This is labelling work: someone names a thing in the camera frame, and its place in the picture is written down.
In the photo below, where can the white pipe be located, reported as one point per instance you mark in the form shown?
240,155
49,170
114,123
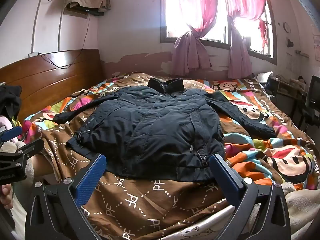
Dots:
60,30
37,17

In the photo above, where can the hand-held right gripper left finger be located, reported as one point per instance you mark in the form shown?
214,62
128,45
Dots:
90,177

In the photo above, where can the white power strip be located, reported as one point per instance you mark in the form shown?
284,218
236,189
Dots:
33,54

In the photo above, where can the cluttered desk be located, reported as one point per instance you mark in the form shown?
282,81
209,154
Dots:
287,92

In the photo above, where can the person's left hand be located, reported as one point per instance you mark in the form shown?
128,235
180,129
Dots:
5,197

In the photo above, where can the white cartoon sheet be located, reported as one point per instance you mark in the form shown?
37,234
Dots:
200,226

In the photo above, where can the wooden headboard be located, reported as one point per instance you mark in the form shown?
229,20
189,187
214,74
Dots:
50,80

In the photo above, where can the black wall fixture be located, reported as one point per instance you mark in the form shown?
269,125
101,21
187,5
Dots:
290,43

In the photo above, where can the wooden wall shelf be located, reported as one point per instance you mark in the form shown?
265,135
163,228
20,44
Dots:
75,13

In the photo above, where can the beige fleece blanket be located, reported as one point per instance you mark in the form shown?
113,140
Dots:
300,215

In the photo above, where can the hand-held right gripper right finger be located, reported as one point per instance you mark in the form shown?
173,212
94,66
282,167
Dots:
226,177

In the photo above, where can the dark navy padded jacket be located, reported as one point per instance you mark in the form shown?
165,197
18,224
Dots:
155,125

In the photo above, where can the brown cartoon printed blanket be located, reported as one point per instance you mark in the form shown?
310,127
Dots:
140,205

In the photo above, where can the black chair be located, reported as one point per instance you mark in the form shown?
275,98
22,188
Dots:
312,97

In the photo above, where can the white pillow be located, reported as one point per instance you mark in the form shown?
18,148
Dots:
263,76

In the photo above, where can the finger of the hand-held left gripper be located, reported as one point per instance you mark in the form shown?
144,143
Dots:
28,148
10,133

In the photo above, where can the pink curtain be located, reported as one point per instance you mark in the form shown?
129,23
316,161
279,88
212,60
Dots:
190,52
237,55

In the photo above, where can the dark clothes pile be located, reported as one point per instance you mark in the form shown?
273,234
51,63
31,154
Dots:
10,102

